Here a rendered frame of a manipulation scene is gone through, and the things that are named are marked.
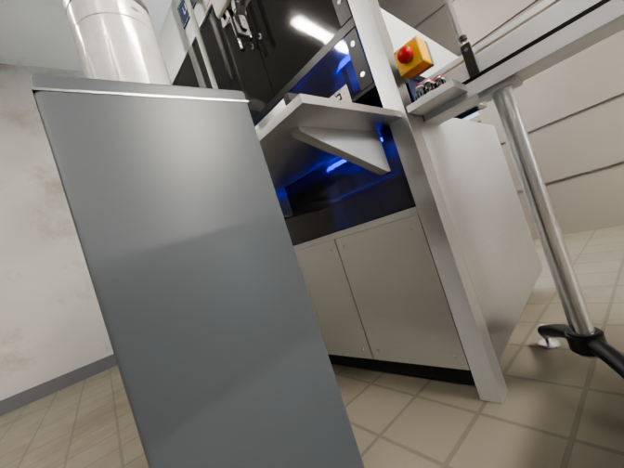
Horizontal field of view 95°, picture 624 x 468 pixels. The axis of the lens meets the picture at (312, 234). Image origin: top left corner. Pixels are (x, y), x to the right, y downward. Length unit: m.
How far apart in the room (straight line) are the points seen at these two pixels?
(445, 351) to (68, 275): 3.45
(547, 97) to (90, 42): 2.95
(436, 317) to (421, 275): 0.14
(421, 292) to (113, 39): 0.93
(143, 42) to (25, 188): 3.47
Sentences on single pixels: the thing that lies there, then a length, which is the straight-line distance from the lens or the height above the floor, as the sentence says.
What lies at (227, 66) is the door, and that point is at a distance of 1.64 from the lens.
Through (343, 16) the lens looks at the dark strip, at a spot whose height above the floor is 1.24.
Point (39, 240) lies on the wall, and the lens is 3.84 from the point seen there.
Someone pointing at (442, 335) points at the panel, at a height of 0.20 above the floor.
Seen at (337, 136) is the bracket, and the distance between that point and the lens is 0.79.
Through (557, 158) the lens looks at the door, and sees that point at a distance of 3.07.
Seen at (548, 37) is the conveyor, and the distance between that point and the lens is 0.97.
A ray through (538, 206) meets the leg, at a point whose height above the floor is 0.50.
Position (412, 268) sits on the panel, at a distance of 0.97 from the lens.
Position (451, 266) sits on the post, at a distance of 0.92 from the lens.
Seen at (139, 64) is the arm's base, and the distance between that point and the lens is 0.56.
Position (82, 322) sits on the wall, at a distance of 3.74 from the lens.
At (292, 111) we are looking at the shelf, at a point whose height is 0.86.
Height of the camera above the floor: 0.60
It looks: 1 degrees up
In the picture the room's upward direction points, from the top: 18 degrees counter-clockwise
